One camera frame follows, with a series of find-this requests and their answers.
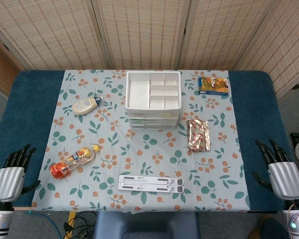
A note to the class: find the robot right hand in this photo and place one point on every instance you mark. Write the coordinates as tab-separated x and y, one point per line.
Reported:
285	179

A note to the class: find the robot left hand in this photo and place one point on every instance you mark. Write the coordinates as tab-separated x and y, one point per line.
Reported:
8	181

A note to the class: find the clear plastic drawer with tools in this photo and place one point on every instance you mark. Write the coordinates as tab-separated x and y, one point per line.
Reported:
152	115

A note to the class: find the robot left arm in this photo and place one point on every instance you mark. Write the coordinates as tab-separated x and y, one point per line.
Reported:
0	221

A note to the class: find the clear plastic drawer, teal block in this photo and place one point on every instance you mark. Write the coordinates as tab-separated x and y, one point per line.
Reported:
152	126

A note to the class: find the clear plastic drawer, green ball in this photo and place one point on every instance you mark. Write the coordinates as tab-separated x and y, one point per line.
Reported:
152	121

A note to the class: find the white clear drawer organizer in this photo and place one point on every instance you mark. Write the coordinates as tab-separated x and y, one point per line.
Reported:
139	92

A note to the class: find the orange drink plastic bottle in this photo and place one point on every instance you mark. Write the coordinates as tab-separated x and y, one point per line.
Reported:
72	163

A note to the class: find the dark blue table cover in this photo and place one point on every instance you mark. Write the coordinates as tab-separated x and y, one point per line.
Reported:
27	112

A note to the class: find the gold foil snack bag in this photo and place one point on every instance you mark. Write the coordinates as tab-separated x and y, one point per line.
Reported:
198	135

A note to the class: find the mayonnaise squeeze bottle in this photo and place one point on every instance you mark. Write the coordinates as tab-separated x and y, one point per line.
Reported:
83	107

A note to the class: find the brown wooden door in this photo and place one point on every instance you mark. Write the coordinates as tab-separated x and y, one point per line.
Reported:
0	69

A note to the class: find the blue yellow snack box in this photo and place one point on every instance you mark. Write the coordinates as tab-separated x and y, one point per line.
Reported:
213	85

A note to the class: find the woven folding screen panel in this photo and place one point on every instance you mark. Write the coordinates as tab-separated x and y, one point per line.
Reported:
286	49
219	32
142	32
44	32

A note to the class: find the floral patterned tablecloth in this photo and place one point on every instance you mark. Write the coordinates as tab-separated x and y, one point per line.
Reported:
152	159

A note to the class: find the white folding laptop stand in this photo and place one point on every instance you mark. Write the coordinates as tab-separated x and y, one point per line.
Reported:
144	183

